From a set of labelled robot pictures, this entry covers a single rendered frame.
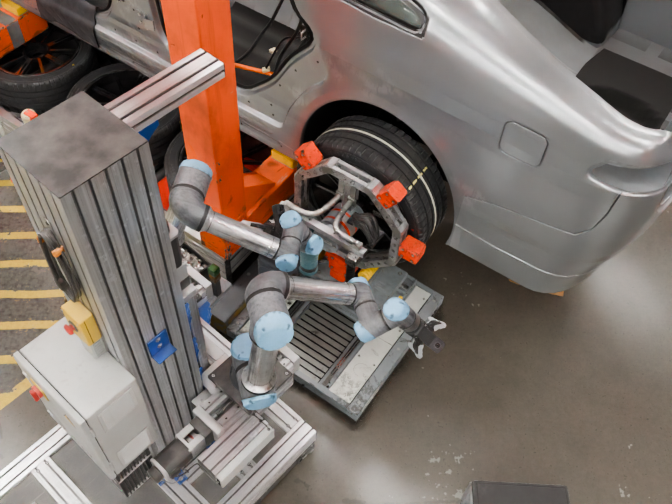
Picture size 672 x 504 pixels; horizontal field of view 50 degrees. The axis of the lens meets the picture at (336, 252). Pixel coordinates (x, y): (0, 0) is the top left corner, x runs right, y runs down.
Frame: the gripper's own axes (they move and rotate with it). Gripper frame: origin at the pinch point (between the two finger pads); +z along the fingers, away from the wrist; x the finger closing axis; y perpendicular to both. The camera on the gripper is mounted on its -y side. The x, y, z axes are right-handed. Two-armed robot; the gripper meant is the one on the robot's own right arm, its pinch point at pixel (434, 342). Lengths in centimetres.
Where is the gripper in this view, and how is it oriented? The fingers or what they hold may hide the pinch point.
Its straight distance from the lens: 261.4
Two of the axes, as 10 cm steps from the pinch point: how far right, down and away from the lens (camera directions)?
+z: 4.4, 3.9, 8.1
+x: -6.2, 7.8, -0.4
